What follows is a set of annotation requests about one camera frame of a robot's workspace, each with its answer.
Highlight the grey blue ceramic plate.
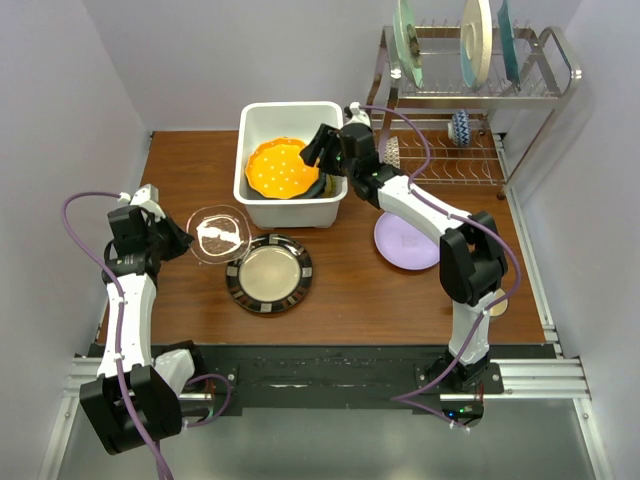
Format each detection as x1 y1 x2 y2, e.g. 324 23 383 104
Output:
298 173 328 199

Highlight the orange polka dot plate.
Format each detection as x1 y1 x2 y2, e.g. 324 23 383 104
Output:
244 137 321 200

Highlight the clear glass plate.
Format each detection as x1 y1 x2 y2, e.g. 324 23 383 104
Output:
186 205 252 265

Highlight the black gold striped plate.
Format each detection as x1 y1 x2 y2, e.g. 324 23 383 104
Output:
226 233 314 315

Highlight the lavender plate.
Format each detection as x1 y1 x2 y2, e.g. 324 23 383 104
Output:
374 212 440 271

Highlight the woven bamboo plate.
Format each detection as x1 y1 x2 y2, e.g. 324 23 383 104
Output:
320 175 335 198

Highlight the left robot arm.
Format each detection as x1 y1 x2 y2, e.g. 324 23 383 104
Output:
80 206 207 455

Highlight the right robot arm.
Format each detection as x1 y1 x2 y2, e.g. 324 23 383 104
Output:
300 123 508 401

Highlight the white plastic bin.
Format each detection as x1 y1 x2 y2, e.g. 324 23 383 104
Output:
233 101 348 229

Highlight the metal dish rack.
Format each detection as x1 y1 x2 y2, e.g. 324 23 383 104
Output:
367 23 582 196

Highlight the blue zigzag bowl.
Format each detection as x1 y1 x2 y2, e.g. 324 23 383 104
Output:
447 110 472 148

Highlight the mint plate in rack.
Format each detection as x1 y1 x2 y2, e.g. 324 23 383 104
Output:
393 0 424 89

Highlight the cream blue spiral plate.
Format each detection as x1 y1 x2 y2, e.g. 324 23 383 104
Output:
460 0 493 92

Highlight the teal plate in rack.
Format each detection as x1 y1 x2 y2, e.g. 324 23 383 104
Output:
497 0 521 91

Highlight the cream ceramic mug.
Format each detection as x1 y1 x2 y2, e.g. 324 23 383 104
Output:
490 288 509 319

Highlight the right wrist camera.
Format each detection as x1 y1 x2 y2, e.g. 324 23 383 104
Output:
343 102 371 128

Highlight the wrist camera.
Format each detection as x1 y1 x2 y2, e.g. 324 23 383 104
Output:
343 102 371 128
117 184 167 222

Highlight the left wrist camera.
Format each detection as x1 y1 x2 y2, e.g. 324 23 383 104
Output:
117 184 167 222

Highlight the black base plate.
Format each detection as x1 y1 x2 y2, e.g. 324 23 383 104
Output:
87 343 504 418

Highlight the aluminium frame rail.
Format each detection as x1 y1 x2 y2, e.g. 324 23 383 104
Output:
428 359 615 479

